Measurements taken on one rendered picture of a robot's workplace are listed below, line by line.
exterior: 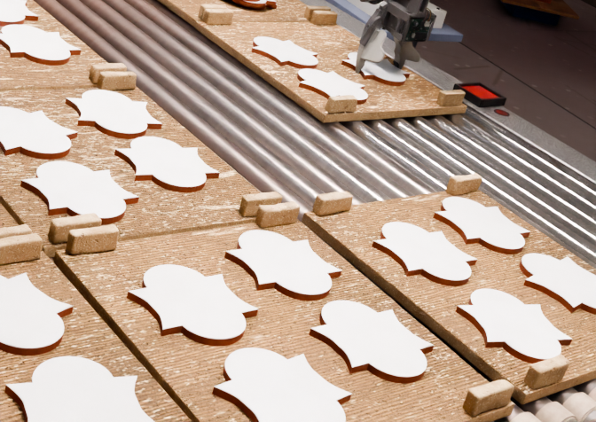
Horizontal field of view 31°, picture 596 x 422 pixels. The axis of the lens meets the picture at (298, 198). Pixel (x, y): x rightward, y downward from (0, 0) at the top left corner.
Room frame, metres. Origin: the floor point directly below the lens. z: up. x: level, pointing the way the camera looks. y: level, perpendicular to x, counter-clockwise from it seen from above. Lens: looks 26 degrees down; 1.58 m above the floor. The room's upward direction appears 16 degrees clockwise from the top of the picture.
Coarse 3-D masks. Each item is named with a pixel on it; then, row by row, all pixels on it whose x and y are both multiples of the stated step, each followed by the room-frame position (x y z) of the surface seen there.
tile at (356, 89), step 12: (300, 72) 1.81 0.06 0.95; (312, 72) 1.83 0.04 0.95; (324, 72) 1.85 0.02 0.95; (300, 84) 1.76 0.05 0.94; (312, 84) 1.77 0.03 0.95; (324, 84) 1.78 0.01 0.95; (336, 84) 1.80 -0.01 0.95; (348, 84) 1.81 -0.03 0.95; (360, 84) 1.83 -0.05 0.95; (324, 96) 1.75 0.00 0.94; (336, 96) 1.74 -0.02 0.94; (360, 96) 1.77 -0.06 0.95
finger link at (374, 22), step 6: (378, 12) 1.92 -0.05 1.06; (372, 18) 1.92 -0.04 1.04; (378, 18) 1.92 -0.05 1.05; (366, 24) 1.92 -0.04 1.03; (372, 24) 1.91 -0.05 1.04; (378, 24) 1.92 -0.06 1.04; (366, 30) 1.92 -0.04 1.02; (372, 30) 1.92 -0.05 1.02; (366, 36) 1.92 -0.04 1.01; (360, 42) 1.92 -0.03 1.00; (366, 42) 1.91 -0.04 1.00
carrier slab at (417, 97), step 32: (224, 32) 1.94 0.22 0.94; (256, 32) 2.00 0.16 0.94; (288, 32) 2.05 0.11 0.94; (320, 32) 2.11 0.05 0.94; (256, 64) 1.82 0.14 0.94; (320, 64) 1.91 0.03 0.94; (288, 96) 1.74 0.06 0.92; (320, 96) 1.75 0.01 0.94; (384, 96) 1.84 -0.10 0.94; (416, 96) 1.88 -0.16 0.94
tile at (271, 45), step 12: (264, 36) 1.95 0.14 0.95; (252, 48) 1.87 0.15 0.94; (264, 48) 1.89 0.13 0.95; (276, 48) 1.90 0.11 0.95; (288, 48) 1.92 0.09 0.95; (300, 48) 1.94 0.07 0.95; (276, 60) 1.85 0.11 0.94; (288, 60) 1.86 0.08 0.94; (300, 60) 1.87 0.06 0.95; (312, 60) 1.89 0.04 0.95
